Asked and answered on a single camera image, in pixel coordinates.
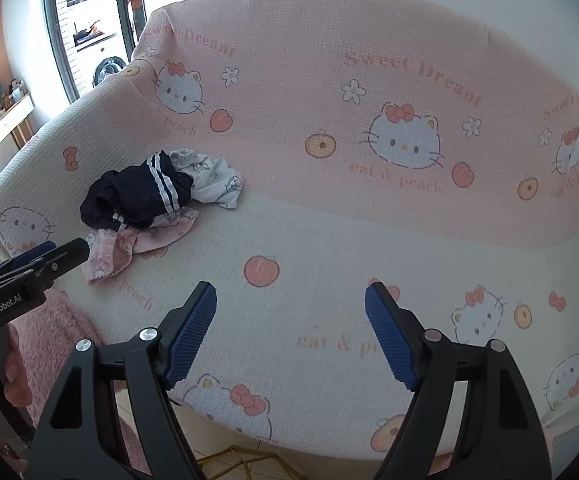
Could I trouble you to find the pink cartoon pajama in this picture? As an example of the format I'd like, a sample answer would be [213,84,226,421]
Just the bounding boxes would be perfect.
[82,207,200,284]

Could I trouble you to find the pink Hello Kitty sofa cover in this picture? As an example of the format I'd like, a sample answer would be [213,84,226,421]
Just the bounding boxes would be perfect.
[0,0,579,460]

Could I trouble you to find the white shelf with items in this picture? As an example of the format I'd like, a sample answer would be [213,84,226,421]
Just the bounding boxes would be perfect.
[55,0,129,96]

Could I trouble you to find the pink fluffy left sleeve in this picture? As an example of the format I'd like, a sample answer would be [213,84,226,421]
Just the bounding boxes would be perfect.
[0,286,151,478]

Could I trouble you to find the navy striped shorts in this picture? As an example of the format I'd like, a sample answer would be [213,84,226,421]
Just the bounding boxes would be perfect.
[80,151,193,232]

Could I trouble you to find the person left hand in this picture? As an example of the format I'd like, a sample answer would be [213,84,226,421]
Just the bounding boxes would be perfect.
[3,324,32,408]

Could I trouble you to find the gold wire stool frame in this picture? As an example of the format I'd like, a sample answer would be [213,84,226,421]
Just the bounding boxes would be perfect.
[196,445,306,480]

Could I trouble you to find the white blue cartoon pajama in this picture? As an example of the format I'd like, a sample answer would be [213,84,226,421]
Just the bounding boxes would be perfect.
[168,148,244,210]

